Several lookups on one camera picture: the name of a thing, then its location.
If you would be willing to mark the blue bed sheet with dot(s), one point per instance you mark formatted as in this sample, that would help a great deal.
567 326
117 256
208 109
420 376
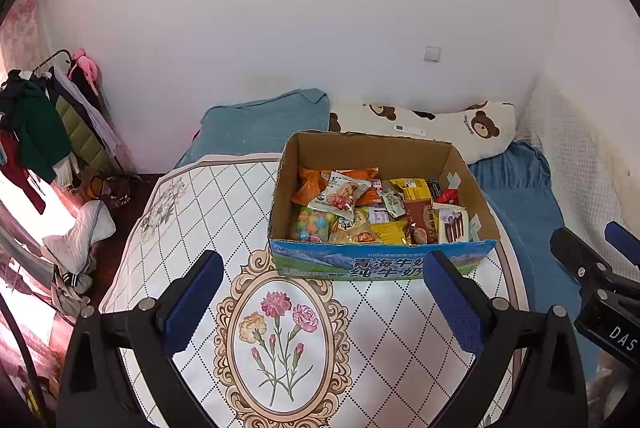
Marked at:
520 198

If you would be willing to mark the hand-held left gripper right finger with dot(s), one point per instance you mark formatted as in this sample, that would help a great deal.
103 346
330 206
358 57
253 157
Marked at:
455 303

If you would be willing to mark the large orange snack packet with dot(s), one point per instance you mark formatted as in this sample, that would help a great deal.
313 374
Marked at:
367 193

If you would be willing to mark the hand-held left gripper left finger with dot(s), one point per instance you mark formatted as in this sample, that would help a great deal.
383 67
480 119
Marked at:
192 303

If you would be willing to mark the small orange snack packet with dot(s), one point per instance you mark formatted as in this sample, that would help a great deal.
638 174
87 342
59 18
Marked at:
305 185

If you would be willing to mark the cardboard box with blue print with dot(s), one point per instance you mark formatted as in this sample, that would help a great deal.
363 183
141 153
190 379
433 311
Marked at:
320 258

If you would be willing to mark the white cloth on floor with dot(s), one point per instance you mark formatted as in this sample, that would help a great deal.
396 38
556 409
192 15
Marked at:
80 233

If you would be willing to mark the brown snack packet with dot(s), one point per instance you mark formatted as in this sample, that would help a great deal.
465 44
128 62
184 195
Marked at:
420 223

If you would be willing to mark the white chocolate stick packet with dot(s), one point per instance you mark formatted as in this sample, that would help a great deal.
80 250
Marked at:
452 223

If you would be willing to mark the pink plush toy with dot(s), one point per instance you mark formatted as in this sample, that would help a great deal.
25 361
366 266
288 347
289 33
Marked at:
87 68

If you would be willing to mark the pink floral curtain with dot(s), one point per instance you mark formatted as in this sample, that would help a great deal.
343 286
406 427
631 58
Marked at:
17 23

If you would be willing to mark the yellow black label snack packet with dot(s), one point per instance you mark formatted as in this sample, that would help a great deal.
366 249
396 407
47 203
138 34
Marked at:
410 189

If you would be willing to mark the red snack packet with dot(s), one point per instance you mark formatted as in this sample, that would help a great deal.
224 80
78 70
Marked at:
446 196

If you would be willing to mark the clothes rack with garments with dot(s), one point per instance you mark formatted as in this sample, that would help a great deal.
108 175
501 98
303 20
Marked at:
40 128

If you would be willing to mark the floral printed tablecloth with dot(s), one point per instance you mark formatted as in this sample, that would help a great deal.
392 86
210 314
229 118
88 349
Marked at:
200 203

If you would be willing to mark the bear print pillow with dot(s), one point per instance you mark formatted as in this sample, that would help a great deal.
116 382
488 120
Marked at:
460 123

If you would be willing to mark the colourful candy ball bag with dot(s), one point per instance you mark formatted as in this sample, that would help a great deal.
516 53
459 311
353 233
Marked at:
310 225

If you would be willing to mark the yellow egg cake packet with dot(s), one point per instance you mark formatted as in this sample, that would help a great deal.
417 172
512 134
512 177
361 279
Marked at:
350 228

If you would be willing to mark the white remote control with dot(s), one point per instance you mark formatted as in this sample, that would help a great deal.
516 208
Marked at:
407 130

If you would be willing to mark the white wall switch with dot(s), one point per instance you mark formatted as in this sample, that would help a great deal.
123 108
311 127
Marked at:
432 53

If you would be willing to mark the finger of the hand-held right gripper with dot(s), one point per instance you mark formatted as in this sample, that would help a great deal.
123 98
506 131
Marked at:
575 253
622 240

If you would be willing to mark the white nut snack packet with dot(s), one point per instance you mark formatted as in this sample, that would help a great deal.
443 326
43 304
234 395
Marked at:
340 195

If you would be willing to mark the green white snack packet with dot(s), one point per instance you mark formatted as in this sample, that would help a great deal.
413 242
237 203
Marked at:
394 203

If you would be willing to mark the brown bag on floor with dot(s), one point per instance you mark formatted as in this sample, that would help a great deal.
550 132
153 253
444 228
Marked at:
107 188

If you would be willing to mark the teal folded blanket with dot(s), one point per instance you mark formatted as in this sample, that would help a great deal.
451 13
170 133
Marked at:
260 123

